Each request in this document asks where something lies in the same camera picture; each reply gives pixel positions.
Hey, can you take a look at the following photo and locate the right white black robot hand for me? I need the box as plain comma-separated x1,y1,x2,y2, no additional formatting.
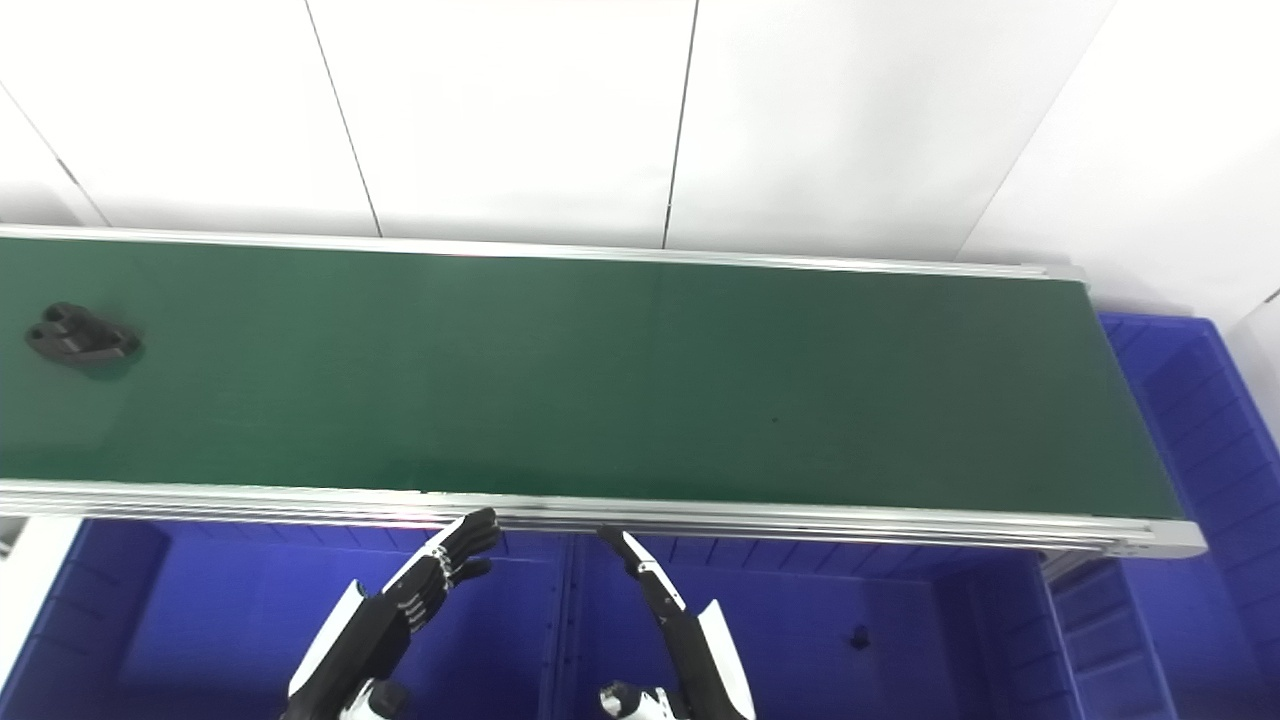
598,528,756,720

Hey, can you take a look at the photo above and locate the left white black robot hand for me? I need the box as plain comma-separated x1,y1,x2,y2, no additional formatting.
283,508,501,720

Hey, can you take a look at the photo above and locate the black plastic bracket part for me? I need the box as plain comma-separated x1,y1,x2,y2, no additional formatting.
24,302,141,366

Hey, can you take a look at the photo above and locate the green conveyor belt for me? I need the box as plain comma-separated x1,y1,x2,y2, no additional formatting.
0,237,1186,521
0,225,1208,559

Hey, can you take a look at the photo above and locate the large blue plastic bin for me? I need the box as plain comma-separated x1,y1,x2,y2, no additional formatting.
1045,312,1280,720

